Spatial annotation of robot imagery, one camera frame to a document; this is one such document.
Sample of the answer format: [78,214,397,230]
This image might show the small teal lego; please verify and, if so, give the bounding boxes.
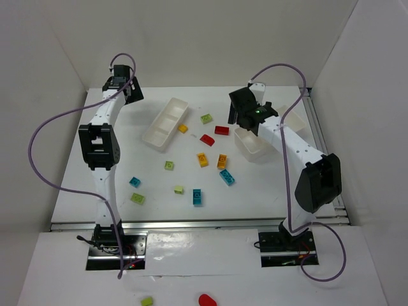
[129,177,141,188]

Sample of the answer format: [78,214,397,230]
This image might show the aluminium front rail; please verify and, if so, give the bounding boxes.
[49,216,351,233]

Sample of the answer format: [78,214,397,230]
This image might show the orange lego centre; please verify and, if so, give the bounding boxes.
[217,154,227,169]

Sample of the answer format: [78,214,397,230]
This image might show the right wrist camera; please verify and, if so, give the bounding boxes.
[247,82,266,105]

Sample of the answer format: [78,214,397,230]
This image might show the aluminium rail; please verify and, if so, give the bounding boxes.
[299,86,348,221]
[49,216,351,233]

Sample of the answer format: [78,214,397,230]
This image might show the white divided tray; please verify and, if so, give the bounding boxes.
[234,112,307,163]
[142,98,189,152]

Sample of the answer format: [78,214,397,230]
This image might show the green lego outside front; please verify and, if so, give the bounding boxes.
[140,296,154,306]

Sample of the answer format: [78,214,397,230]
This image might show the red rounded lego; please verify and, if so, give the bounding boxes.
[200,134,215,147]

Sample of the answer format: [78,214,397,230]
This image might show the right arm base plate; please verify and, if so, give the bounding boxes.
[253,231,319,268]

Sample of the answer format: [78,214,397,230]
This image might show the pale green small lego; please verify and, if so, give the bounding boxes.
[174,186,184,194]

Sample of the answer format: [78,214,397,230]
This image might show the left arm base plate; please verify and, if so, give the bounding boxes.
[85,233,147,271]

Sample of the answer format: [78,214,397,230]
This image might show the small yellow lego near tray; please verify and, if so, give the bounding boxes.
[178,124,188,133]

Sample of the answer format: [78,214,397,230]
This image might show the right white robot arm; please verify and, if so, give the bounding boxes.
[228,87,342,244]

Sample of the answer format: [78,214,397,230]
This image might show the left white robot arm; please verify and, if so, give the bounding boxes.
[78,64,143,249]

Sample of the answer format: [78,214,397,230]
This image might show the yellow lego centre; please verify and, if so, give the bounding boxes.
[197,153,208,168]

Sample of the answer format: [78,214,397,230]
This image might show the aluminium right rail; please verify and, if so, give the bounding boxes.
[299,86,348,221]

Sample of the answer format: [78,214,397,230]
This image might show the red piece outside front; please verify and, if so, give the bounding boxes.
[198,294,217,306]

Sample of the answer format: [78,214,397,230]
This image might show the red rectangular lego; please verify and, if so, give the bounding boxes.
[214,126,230,136]

